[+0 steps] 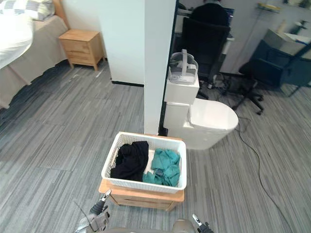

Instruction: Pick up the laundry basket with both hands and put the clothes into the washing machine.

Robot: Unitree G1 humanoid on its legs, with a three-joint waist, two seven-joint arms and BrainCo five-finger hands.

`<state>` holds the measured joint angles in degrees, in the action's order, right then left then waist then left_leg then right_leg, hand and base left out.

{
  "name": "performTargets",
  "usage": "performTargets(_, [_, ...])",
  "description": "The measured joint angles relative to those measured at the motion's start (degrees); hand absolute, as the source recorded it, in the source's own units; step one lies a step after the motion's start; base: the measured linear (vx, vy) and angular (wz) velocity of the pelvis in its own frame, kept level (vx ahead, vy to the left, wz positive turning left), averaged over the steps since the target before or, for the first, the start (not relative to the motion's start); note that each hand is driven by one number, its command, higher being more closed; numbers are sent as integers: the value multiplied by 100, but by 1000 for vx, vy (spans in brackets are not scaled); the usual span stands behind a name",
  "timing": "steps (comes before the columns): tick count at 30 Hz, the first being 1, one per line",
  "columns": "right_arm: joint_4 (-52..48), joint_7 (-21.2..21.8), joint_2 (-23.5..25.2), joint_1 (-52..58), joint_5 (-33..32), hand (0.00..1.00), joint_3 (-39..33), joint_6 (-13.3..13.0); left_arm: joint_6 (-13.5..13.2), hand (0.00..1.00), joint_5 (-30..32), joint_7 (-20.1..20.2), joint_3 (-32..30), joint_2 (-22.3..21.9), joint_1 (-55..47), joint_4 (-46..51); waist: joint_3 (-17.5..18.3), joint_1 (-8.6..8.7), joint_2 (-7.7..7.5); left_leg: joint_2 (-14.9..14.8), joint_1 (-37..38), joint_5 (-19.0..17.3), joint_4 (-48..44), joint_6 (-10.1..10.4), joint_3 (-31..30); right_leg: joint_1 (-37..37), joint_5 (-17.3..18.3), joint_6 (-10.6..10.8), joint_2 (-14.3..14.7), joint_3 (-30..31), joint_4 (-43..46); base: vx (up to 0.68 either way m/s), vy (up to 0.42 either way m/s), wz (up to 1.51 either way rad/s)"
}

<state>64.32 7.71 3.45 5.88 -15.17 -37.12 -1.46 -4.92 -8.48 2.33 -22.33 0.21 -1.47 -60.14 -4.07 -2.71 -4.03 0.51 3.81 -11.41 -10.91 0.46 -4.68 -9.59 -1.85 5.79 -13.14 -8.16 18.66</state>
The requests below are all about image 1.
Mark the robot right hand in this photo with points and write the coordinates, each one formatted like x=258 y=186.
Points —
x=204 y=227

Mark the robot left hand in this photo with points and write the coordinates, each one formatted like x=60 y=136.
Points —
x=99 y=207

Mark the robot left arm silver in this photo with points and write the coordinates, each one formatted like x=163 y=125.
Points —
x=96 y=222

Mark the robot right arm silver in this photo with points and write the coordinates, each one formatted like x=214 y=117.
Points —
x=182 y=226

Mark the white plastic laundry basket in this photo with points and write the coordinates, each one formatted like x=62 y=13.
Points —
x=110 y=170

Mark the low wooden cabinet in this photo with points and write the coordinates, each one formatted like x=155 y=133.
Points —
x=145 y=200

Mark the robot torso grey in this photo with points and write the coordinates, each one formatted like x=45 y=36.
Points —
x=141 y=230

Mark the black garment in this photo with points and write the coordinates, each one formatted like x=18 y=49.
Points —
x=130 y=162

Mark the teal garment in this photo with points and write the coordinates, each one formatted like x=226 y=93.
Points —
x=165 y=165

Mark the white toilet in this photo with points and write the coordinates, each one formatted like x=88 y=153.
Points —
x=209 y=126

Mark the white VR headset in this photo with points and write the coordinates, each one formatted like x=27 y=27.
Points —
x=183 y=72

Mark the wooden bedside table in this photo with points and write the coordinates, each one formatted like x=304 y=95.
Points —
x=81 y=46

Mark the bed with beige skirt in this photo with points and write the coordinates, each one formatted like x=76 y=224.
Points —
x=46 y=48

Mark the black office chair low back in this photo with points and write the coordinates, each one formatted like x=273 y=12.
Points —
x=262 y=68

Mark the black office chair high back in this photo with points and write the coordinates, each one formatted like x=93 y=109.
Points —
x=205 y=43

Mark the white duvet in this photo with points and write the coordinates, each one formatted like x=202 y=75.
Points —
x=13 y=38

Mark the wooden headboard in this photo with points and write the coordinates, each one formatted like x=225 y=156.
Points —
x=60 y=12

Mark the grey desk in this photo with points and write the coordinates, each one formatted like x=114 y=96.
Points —
x=286 y=46

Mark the checked pillow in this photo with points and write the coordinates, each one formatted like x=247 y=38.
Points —
x=29 y=7

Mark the yellow tool on wall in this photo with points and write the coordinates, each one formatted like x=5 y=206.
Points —
x=268 y=7

